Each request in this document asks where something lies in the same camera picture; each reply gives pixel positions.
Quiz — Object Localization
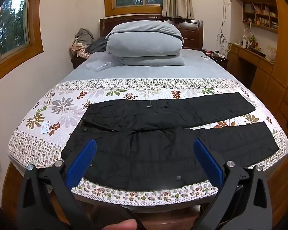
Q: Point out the wooden bed headboard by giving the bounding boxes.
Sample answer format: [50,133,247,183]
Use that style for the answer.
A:
[99,14,204,51]

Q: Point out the wooden wall shelf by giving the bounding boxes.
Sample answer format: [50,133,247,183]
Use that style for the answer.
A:
[242,2,279,34]

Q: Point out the beige curtain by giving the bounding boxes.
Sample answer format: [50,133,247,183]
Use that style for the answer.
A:
[161,0,195,20]

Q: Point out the large wooden-framed window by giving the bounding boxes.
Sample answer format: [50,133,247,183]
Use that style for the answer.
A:
[0,0,44,87]

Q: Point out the floral quilt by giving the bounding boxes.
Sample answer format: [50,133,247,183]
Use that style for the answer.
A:
[8,78,288,208]

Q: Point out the person's left hand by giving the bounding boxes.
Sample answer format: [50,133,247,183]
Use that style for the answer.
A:
[105,220,138,230]

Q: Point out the white desk lamp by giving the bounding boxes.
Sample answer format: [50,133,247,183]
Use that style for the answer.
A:
[242,27,253,49]

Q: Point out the dark grey cloth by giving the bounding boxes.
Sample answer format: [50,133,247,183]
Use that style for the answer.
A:
[86,36,108,54]

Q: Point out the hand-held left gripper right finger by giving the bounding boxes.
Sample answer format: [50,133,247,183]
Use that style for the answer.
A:
[193,138,272,230]

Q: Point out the white paper label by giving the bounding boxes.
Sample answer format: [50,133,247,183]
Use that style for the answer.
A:
[40,119,50,133]

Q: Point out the wooden desk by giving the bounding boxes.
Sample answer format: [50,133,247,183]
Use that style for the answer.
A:
[227,43,275,97]

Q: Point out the black pants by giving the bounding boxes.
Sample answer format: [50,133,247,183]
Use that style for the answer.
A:
[61,91,279,192]

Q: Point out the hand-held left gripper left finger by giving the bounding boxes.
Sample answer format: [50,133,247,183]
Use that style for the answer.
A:
[17,139,98,230]

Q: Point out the cluttered wooden nightstand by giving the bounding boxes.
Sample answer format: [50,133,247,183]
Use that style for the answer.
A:
[202,49,229,70]

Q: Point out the hanging cables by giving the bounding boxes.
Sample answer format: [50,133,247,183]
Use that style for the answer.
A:
[216,0,232,53]

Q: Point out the folded grey duvet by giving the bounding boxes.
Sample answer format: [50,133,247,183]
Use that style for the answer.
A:
[105,21,186,66]

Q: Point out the pile of crumpled clothes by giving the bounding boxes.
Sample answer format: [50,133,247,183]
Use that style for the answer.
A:
[70,28,96,59]

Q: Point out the clear plastic bag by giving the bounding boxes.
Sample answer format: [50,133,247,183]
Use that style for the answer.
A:
[86,59,114,72]

